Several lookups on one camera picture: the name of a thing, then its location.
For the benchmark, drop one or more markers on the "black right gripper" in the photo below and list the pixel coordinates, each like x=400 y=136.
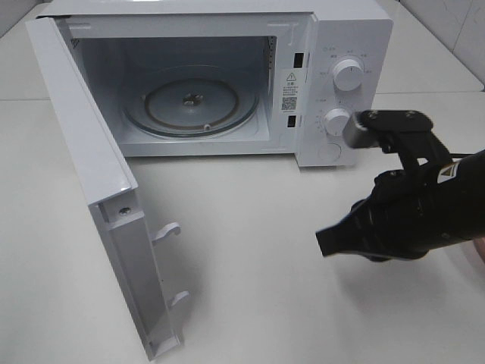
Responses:
x=446 y=209

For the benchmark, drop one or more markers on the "round white door button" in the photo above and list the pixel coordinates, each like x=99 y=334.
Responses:
x=329 y=153

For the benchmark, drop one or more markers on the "pink round plate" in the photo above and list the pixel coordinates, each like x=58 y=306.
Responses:
x=479 y=245

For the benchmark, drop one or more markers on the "white microwave door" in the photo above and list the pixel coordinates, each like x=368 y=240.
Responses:
x=108 y=185

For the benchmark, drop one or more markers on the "lower white timer knob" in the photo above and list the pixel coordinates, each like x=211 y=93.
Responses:
x=335 y=120

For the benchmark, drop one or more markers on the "upper white power knob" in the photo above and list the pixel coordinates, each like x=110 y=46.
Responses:
x=347 y=74

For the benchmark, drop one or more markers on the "white microwave oven body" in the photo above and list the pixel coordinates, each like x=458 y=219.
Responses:
x=287 y=48

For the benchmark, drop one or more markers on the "glass microwave turntable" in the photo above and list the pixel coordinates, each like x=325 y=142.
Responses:
x=190 y=101

